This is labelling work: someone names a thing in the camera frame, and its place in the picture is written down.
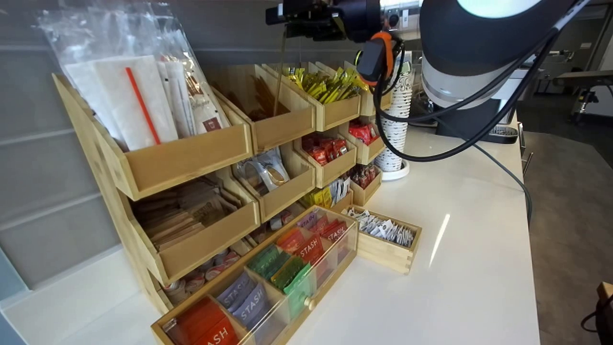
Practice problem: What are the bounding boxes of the wooden tea box clear lid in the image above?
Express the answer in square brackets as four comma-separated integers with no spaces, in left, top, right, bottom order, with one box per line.
[150,204,360,345]

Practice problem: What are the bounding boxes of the small wooden box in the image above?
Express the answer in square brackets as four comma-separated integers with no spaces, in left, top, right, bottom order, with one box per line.
[343,204,424,277]

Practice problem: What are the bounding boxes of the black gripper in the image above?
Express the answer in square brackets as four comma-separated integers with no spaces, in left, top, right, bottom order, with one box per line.
[265,0,385,43]

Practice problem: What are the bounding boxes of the green tea bags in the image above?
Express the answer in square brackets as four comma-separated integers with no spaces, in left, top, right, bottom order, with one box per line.
[247,243,316,300]

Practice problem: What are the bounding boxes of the clear plastic bag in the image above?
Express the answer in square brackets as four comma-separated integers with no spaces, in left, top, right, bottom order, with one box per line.
[35,1,232,153]

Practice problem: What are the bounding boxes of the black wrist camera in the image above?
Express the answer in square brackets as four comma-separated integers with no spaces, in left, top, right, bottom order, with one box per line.
[355,40,385,82]

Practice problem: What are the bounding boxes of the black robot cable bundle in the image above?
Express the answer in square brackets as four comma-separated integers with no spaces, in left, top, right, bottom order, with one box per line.
[372,0,594,162]

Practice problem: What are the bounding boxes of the mixed small packets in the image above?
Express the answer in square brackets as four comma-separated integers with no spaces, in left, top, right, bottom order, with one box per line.
[163,247,245,302]

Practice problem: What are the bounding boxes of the brown paper packets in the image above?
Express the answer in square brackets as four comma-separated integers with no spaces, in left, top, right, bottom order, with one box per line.
[132,180,249,252]

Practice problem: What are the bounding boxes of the red straw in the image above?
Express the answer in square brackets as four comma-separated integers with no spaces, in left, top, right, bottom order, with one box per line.
[123,65,163,147]

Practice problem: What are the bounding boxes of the orange red tea bags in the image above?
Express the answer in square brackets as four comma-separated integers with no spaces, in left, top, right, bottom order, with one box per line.
[171,296,242,345]

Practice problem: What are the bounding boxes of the silver white packets pile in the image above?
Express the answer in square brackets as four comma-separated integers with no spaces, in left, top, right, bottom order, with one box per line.
[347,206,418,249]

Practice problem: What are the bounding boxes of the maroon tea bags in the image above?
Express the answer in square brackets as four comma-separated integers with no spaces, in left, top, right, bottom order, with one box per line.
[297,210,351,245]

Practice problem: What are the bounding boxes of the yellow and white packets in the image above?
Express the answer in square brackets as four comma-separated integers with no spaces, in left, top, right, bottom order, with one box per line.
[305,176,355,210]

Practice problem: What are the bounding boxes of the clear wrapped packets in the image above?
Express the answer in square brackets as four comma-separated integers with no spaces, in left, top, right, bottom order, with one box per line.
[232,147,293,193]

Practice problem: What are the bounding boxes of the brown labelled packets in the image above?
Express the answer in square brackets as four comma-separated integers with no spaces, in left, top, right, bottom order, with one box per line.
[184,66,230,135]

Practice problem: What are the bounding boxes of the white wrapped straws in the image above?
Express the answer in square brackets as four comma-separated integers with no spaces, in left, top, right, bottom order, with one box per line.
[155,53,201,139]

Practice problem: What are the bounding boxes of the wooden tiered organizer shelf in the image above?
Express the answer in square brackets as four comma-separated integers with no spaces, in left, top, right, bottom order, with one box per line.
[50,59,395,316]

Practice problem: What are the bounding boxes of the white round cup holder base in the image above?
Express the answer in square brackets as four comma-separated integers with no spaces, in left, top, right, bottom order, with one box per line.
[374,157,412,183]

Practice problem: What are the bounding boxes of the red packets pile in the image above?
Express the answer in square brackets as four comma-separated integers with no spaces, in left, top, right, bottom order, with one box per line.
[301,132,353,166]
[351,164,381,189]
[349,120,381,145]

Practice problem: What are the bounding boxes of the patterned paper cup stack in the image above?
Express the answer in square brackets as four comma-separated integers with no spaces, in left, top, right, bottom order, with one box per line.
[376,49,416,174]

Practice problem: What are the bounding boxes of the grey background desk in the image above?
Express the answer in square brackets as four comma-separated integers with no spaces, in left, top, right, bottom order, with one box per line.
[554,30,613,120]

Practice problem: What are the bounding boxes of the white paper napkins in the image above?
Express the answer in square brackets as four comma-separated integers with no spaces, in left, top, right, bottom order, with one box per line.
[63,55,180,153]

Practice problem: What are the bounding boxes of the purple tea bags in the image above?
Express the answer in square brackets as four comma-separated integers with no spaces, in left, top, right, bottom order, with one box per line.
[215,272,274,329]

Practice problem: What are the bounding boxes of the teal grey cable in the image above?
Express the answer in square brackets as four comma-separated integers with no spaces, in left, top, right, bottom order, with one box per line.
[471,139,535,216]

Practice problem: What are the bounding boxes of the black and white coffee machine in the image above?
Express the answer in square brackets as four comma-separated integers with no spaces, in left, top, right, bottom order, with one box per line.
[435,97,521,143]

